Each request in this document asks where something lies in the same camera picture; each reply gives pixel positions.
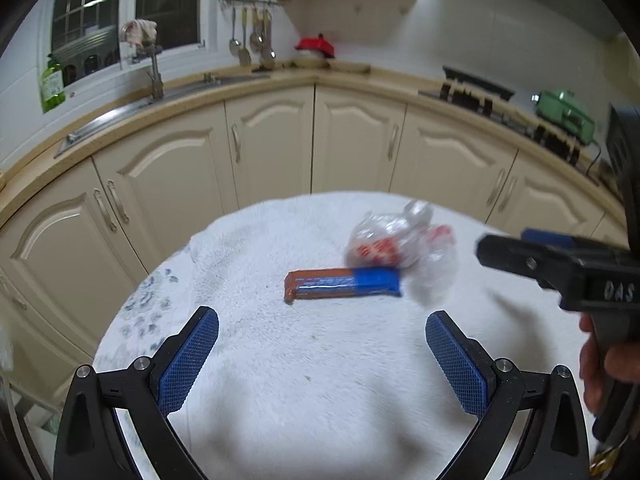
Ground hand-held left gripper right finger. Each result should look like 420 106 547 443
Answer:
425 310 591 480

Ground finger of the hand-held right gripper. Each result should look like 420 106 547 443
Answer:
476 232 567 292
520 228 582 252

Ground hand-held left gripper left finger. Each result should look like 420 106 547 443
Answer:
52 305 221 480

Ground brown blue bar packet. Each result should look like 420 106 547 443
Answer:
284 266 403 303

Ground clear bag red print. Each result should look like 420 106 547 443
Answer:
344 199 460 306

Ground person's right hand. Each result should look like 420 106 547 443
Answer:
579 311 640 416

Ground black glass gas stove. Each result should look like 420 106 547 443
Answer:
419 87 601 181

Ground white towel tablecloth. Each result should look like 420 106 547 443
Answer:
92 190 631 480

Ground green electric cooker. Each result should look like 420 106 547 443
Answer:
530 89 597 143

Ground gold foil wrapper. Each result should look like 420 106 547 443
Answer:
590 440 626 476

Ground cream kitchen base cabinets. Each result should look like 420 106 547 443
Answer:
0 82 631 411

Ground beige kitchen countertop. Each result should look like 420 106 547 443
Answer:
0 62 621 226

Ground steel sink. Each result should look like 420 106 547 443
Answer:
55 72 271 158

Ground metal faucet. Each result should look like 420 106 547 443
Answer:
132 42 166 100

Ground red pot lid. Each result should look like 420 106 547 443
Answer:
294 32 336 58

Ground green dish soap bottle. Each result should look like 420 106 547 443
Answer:
40 54 67 113

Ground metal spatula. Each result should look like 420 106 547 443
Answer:
239 7 252 67

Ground pink cloth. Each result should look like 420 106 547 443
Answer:
121 19 160 48

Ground kitchen window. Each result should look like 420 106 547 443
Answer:
50 0 208 86

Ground black power cable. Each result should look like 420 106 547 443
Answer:
585 140 606 176

